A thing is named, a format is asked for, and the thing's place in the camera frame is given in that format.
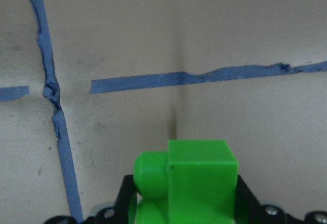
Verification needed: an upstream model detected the green toy block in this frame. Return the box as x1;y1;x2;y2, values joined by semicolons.
133;140;239;223

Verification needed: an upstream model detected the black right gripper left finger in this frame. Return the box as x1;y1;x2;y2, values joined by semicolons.
113;175;137;224

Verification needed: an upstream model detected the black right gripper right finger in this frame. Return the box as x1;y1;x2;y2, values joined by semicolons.
234;175;261;224

